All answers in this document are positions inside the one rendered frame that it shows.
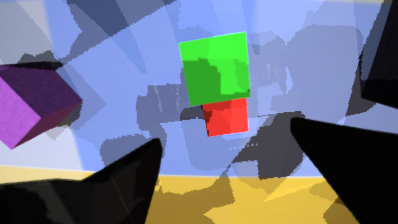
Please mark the red block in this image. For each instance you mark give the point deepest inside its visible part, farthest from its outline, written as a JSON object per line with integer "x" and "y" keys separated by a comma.
{"x": 226, "y": 117}

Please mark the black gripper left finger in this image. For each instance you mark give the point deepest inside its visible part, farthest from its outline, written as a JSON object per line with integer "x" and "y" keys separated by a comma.
{"x": 119, "y": 193}

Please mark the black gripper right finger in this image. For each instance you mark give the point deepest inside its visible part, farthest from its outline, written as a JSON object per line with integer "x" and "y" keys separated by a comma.
{"x": 360, "y": 165}

